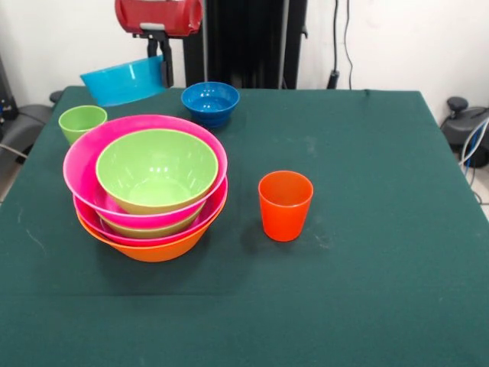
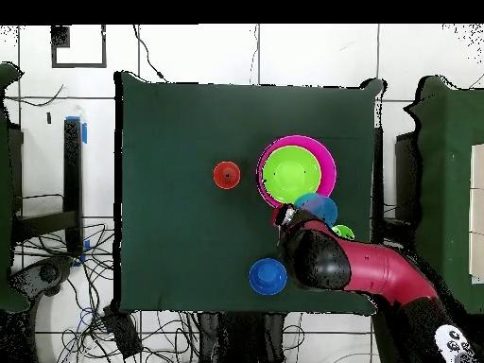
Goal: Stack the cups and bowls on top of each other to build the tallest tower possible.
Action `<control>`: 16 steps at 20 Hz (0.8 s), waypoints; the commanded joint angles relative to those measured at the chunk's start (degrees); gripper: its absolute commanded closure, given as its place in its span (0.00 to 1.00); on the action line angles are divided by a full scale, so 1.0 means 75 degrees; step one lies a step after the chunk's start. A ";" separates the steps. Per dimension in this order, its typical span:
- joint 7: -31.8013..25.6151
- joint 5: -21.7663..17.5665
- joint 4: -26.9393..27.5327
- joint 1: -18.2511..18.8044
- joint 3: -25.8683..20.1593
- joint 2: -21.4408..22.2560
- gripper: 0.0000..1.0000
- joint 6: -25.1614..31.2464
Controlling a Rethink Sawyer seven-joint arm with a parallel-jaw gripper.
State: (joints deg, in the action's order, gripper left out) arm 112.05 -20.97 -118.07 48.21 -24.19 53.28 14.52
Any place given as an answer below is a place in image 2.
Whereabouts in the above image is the pink plastic bowl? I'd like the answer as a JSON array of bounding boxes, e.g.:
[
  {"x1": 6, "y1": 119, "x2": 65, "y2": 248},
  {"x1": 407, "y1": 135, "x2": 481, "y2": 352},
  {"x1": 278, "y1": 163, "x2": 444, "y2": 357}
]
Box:
[
  {"x1": 255, "y1": 150, "x2": 279, "y2": 208},
  {"x1": 256, "y1": 134, "x2": 338, "y2": 210}
]

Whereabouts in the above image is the light blue plastic bowl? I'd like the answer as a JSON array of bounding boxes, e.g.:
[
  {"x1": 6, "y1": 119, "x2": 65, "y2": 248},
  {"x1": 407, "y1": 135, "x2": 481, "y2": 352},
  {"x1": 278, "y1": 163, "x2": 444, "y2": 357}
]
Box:
[{"x1": 293, "y1": 192, "x2": 339, "y2": 228}]

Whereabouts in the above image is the green plastic bowl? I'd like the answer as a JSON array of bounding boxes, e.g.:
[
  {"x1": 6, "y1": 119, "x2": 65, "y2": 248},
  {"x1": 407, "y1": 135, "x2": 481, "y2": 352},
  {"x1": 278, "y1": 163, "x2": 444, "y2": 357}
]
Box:
[{"x1": 261, "y1": 145, "x2": 323, "y2": 205}]

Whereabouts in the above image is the dark blue plastic bowl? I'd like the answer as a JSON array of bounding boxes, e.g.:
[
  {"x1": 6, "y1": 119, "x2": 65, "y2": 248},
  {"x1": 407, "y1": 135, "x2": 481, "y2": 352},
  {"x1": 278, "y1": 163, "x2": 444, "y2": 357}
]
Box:
[{"x1": 248, "y1": 257, "x2": 289, "y2": 297}]

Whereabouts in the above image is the red plastic cup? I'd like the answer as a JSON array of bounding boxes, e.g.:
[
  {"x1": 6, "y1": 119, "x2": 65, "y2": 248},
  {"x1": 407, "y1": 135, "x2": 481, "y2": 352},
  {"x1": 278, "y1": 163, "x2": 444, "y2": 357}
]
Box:
[{"x1": 212, "y1": 161, "x2": 242, "y2": 191}]

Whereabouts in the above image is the green plastic cup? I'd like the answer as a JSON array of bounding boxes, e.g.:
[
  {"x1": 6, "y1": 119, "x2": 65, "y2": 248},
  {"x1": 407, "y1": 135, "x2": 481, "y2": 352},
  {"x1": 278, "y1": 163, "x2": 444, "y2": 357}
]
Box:
[{"x1": 331, "y1": 224, "x2": 356, "y2": 242}]

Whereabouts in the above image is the dark green tablecloth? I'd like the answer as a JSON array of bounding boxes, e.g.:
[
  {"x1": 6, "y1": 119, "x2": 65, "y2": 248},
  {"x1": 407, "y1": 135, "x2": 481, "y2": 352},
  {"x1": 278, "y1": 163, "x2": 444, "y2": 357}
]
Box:
[{"x1": 113, "y1": 71, "x2": 388, "y2": 317}]

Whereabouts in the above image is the green clothed side table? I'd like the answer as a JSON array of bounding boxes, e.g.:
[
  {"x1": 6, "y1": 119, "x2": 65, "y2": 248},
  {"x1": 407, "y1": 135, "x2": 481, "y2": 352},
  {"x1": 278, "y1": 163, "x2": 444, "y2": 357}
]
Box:
[
  {"x1": 0, "y1": 61, "x2": 30, "y2": 313},
  {"x1": 403, "y1": 75, "x2": 484, "y2": 315}
]

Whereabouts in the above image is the black power adapter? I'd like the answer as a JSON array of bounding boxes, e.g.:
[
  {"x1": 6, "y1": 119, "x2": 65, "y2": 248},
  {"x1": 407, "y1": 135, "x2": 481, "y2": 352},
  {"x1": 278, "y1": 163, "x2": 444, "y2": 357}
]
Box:
[{"x1": 102, "y1": 304, "x2": 144, "y2": 359}]

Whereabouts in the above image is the white box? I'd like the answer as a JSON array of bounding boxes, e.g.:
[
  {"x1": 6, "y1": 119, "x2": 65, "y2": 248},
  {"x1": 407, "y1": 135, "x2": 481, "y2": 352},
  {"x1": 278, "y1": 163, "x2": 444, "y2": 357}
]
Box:
[{"x1": 469, "y1": 142, "x2": 484, "y2": 285}]

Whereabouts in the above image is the black metal stand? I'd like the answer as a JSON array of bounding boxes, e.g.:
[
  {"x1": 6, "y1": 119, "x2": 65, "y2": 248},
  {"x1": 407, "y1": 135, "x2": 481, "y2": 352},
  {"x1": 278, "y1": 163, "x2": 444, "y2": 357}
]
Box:
[{"x1": 12, "y1": 115, "x2": 89, "y2": 256}]

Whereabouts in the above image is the thin black floor cable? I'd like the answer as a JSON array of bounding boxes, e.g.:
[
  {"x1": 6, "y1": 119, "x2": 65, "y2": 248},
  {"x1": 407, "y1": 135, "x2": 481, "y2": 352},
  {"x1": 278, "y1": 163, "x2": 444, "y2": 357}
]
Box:
[{"x1": 131, "y1": 25, "x2": 168, "y2": 82}]

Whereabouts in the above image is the black square frame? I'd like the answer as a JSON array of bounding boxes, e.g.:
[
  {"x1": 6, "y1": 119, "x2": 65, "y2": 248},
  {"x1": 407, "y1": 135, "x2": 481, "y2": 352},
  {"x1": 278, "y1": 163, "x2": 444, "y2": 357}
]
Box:
[{"x1": 50, "y1": 25, "x2": 108, "y2": 69}]

